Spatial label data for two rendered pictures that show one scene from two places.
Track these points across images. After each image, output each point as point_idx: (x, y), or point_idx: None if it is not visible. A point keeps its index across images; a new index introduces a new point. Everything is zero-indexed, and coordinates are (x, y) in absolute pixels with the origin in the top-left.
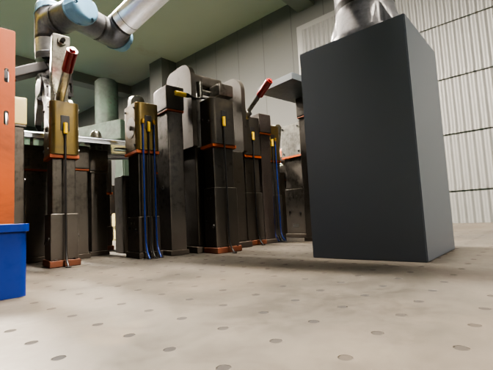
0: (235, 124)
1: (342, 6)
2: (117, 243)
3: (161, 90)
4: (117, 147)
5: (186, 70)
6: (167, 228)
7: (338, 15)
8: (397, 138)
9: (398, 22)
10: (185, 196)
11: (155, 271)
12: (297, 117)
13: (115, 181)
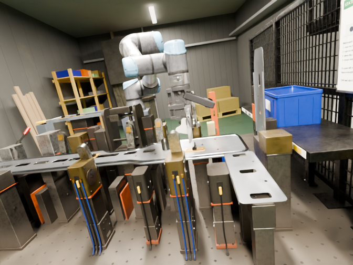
0: (116, 131)
1: (140, 99)
2: (164, 203)
3: (152, 116)
4: (156, 148)
5: (141, 106)
6: (163, 174)
7: (139, 100)
8: None
9: (150, 109)
10: (148, 164)
11: (190, 165)
12: (87, 126)
13: (157, 170)
